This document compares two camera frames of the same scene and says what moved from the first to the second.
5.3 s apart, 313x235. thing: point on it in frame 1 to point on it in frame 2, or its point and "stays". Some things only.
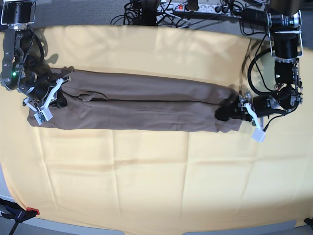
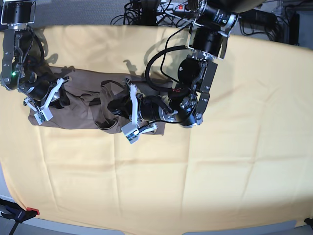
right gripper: (41, 90) stays
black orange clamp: (13, 211) stays
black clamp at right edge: (309, 222) stays
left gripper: (256, 106) to (150, 107)
